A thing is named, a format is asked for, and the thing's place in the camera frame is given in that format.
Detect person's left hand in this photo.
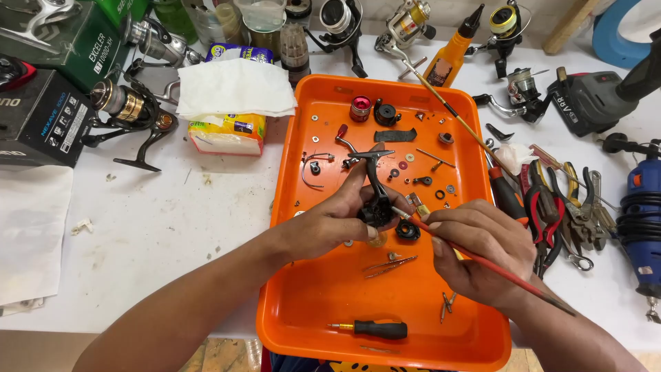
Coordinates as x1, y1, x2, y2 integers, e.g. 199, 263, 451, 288
280, 144, 415, 262

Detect person's right hand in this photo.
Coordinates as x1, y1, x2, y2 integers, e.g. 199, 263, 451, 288
420, 199, 540, 311

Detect red handled paintbrush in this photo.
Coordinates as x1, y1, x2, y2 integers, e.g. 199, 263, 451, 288
391, 207, 577, 317

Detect black fishing reel body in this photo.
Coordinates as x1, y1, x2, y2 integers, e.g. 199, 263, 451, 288
347, 150, 399, 229

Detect orange and black screwdriver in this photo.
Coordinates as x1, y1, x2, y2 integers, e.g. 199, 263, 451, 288
484, 138, 531, 226

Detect orange plastic tray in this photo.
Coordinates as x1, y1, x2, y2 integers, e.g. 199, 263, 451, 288
256, 74, 512, 372

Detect brass metal plate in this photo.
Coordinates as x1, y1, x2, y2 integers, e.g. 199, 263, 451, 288
405, 193, 431, 218

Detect small metal pins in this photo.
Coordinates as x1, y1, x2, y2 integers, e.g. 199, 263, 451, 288
440, 291, 458, 324

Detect metal tweezers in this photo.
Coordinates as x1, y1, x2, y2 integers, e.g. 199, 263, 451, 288
361, 255, 418, 280

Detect round black reel cover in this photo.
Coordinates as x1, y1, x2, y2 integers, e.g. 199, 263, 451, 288
395, 219, 421, 241

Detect crumpled white tissue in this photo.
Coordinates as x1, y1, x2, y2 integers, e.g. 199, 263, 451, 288
495, 143, 539, 175

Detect thin metal shaft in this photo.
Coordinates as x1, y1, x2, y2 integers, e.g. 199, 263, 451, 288
416, 148, 457, 169

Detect clear red screwdriver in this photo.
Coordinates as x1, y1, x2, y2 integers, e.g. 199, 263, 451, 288
529, 144, 621, 211

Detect small black curved part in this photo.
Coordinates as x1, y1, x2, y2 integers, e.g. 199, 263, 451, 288
485, 122, 515, 142

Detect flat black reel plate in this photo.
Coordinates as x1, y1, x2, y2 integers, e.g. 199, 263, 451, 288
374, 127, 418, 143

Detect silver wrench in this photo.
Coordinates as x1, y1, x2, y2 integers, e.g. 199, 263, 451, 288
589, 170, 619, 234

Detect red reel spool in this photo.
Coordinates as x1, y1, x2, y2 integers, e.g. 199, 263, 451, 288
349, 95, 373, 123

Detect yellow tissue pack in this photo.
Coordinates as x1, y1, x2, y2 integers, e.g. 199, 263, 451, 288
188, 43, 275, 157

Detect black reel rotor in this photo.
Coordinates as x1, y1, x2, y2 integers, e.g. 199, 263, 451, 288
373, 98, 402, 128

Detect small silver fishing reel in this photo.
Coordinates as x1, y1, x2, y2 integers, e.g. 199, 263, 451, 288
472, 67, 552, 125

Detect blue rotary tool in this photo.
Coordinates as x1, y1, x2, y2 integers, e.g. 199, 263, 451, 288
616, 139, 661, 324

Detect white tissue sheet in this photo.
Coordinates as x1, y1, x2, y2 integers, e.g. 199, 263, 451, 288
176, 57, 298, 123

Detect clear ribbed bottle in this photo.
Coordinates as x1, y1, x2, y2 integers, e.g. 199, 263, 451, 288
280, 23, 312, 87

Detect orange oil bottle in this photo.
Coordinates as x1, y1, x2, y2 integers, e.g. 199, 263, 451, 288
423, 3, 486, 89

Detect black and silver fishing reel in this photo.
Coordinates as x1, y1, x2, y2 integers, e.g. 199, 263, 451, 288
304, 0, 369, 79

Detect black and yellow fishing reel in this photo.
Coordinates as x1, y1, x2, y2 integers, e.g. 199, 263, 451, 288
464, 0, 534, 79

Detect clear plastic cup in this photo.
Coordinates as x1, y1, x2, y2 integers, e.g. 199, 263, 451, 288
234, 0, 288, 33

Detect silver and gold fishing reel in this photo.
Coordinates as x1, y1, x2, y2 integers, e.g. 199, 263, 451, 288
374, 0, 438, 80

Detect wooden stick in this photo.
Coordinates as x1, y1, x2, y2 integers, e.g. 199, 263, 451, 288
542, 0, 601, 55

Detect black and gold fishing reel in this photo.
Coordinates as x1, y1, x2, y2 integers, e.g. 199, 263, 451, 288
82, 76, 179, 173

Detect clear plastic container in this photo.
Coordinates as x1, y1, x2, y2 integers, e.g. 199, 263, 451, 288
185, 0, 244, 48

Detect blue tape roll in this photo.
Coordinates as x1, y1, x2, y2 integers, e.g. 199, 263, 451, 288
592, 0, 661, 71

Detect green bottle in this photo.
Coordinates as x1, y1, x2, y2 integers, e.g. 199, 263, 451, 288
152, 0, 200, 45

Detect white paper sheet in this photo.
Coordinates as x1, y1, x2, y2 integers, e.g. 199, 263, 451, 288
0, 165, 74, 317

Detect black reel box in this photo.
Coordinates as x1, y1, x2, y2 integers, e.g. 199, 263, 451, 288
0, 69, 97, 169

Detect green reel box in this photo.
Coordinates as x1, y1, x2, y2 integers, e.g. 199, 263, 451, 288
0, 0, 136, 95

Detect red and black reel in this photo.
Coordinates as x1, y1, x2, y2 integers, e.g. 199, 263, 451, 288
0, 53, 38, 93

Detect red handled pliers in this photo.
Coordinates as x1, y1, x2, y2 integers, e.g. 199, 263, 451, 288
518, 162, 567, 281

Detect metal bail wire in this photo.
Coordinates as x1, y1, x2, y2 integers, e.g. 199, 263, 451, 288
301, 152, 335, 189

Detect reel handle with red knob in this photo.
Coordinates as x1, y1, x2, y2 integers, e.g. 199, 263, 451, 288
335, 124, 363, 169

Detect yellow handled pliers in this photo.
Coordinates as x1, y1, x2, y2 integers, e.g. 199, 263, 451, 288
562, 161, 611, 250

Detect black handled pliers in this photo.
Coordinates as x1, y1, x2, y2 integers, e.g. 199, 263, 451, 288
546, 166, 596, 224

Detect long bamboo handled brush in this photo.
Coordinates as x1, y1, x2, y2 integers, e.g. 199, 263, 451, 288
400, 56, 518, 183

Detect black handled screwdriver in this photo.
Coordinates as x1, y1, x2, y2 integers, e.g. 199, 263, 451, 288
328, 320, 409, 341

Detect grey cordless power tool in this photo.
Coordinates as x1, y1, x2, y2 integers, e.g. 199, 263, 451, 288
546, 27, 661, 138

